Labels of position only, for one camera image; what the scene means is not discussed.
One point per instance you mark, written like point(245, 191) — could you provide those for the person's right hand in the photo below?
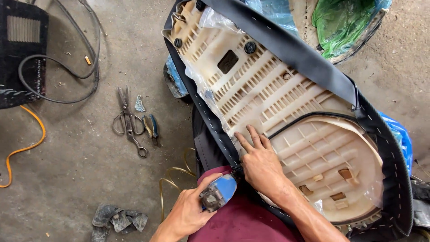
point(262, 168)

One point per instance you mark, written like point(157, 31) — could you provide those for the person's left hand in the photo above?
point(186, 210)

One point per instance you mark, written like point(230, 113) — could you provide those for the blue pneumatic staple gun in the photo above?
point(225, 188)

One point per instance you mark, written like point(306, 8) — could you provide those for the cream plastic seat base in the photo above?
point(255, 87)

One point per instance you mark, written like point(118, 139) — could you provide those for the dark grey fabric piece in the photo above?
point(210, 148)

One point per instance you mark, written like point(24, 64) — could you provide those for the person's maroon shorts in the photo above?
point(242, 221)

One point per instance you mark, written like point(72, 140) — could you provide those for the grey crumpled rag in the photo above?
point(117, 218)

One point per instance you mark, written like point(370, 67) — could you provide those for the metal scissors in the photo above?
point(127, 117)

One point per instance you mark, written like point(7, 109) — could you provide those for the small pale blue scrap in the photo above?
point(139, 104)

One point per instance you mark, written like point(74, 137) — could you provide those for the black stitched seat cover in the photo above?
point(302, 53)

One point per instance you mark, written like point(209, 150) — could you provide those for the blue plastic sheet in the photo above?
point(399, 137)
point(174, 77)
point(268, 13)

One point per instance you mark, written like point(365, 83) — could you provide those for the seat with green plastic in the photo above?
point(339, 27)

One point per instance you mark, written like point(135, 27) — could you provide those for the cigarette butt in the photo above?
point(87, 60)

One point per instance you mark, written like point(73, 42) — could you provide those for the black welder machine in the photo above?
point(20, 57)

